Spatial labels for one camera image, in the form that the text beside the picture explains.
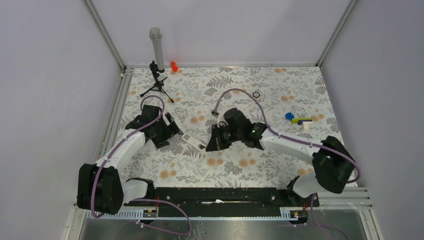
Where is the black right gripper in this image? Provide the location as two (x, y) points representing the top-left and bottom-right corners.
(206, 123), (243, 152)

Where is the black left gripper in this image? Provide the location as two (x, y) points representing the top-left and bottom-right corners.
(151, 112), (182, 148)

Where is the white remote control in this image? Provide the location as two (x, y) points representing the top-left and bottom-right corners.
(181, 133), (206, 152)

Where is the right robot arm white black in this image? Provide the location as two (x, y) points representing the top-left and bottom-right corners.
(205, 108), (356, 206)

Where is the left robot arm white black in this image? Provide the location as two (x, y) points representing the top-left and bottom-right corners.
(76, 104), (183, 218)

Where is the black mini tripod stand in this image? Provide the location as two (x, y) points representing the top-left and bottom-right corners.
(139, 60), (175, 103)

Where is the small orange red block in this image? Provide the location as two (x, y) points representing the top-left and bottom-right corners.
(170, 61), (179, 72)

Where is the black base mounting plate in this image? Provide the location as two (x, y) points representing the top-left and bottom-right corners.
(127, 187), (320, 214)

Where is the blue plastic toy piece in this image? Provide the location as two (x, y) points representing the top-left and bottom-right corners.
(284, 112), (295, 121)

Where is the yellow green toy piece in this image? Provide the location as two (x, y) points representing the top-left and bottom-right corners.
(290, 118), (313, 125)

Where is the floral patterned table mat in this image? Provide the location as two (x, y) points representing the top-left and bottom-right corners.
(120, 67), (342, 188)

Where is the beige wooden block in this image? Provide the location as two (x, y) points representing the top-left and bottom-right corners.
(301, 121), (313, 131)

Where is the grey microphone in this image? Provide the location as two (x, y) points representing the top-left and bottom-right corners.
(149, 27), (165, 73)

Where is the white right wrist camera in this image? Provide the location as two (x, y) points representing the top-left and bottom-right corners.
(211, 110), (219, 117)

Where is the slotted metal cable rail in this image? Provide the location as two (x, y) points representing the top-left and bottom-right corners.
(101, 207), (309, 221)

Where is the aluminium frame post left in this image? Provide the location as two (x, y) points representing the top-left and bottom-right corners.
(82, 0), (126, 73)

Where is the aluminium frame post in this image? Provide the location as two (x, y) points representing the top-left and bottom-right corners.
(82, 0), (126, 73)
(315, 0), (358, 68)

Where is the aluminium frame post right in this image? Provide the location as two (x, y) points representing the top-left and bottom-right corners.
(315, 0), (358, 68)

